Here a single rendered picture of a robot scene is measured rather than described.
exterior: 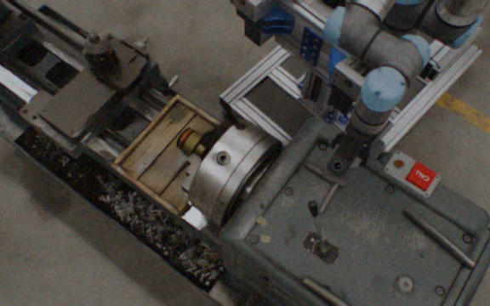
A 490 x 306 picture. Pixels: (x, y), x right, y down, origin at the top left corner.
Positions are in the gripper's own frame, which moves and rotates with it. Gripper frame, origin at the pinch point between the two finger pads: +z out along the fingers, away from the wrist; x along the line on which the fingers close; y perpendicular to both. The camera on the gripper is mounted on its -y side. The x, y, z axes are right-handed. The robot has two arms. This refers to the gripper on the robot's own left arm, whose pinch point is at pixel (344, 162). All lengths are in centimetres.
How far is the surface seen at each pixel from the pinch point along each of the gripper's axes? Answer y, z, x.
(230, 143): -10.5, 6.0, 28.5
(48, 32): 0, 46, 131
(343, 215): -10.4, 4.1, -7.1
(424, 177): 10.5, 2.9, -18.9
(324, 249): -20.9, 2.8, -7.9
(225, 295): -38, 76, 12
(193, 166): -18.3, 19.4, 37.0
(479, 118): 134, 130, -41
